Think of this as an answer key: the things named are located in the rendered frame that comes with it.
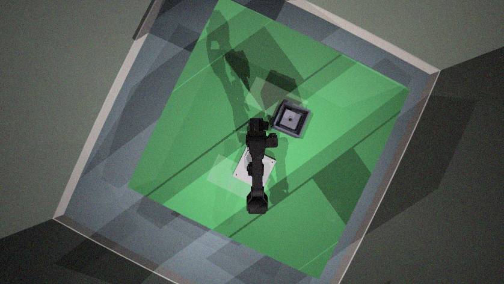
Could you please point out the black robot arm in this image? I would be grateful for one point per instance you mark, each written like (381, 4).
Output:
(257, 200)

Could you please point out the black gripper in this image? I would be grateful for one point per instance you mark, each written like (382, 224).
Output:
(265, 128)

